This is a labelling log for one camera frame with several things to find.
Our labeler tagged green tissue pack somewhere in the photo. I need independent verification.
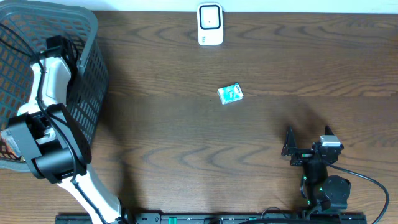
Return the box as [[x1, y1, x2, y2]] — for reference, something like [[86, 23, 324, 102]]
[[217, 83, 244, 105]]

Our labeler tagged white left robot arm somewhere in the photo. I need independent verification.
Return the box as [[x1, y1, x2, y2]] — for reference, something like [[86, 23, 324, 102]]
[[1, 57, 135, 223]]

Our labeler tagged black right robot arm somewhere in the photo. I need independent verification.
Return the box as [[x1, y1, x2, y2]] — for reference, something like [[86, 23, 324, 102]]
[[281, 126, 351, 218]]

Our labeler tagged white barcode scanner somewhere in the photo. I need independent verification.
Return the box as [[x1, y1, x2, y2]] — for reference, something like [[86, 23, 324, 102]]
[[197, 2, 224, 46]]

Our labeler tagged grey plastic mesh basket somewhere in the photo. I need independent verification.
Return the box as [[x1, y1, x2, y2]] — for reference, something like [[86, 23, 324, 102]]
[[0, 0, 110, 172]]

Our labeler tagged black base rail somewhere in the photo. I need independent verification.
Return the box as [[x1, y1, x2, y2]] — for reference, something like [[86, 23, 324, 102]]
[[55, 212, 368, 224]]

